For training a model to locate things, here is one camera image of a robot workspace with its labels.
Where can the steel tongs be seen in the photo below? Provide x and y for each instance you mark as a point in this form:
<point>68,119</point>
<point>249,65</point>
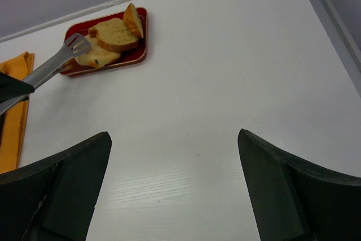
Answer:
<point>73,46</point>

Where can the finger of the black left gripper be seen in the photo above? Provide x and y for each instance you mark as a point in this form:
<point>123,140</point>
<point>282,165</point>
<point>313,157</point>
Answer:
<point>13,88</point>

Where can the orange cloth placemat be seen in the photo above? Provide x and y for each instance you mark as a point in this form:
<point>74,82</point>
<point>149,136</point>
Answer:
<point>13,129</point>

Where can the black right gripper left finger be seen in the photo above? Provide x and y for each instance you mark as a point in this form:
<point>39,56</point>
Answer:
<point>54,198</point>

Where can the pale bread slice with raisins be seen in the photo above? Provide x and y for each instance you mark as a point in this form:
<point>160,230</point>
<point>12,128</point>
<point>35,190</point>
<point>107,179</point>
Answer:
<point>97,57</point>

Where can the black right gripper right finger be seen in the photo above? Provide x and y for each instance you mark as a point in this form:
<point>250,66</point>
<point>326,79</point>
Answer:
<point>294,199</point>

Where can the crusty bread slice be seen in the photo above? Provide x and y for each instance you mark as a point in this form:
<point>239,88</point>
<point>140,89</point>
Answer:
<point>112,35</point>

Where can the red rectangular tray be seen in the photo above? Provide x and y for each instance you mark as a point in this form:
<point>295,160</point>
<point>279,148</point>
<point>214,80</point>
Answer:
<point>130,57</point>

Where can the brown end bread piece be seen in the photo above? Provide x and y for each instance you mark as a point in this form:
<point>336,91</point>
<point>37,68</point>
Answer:
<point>132,21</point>

